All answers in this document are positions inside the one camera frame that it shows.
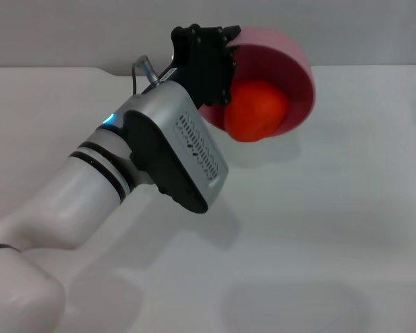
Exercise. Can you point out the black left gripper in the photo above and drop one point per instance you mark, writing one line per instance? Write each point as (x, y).
(204, 62)

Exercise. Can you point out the orange mandarin fruit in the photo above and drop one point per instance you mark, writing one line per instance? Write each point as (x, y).
(256, 111)

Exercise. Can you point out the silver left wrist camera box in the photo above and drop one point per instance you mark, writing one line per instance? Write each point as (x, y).
(180, 145)

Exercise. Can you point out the pink plastic bowl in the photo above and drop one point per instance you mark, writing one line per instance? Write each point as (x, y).
(291, 83)

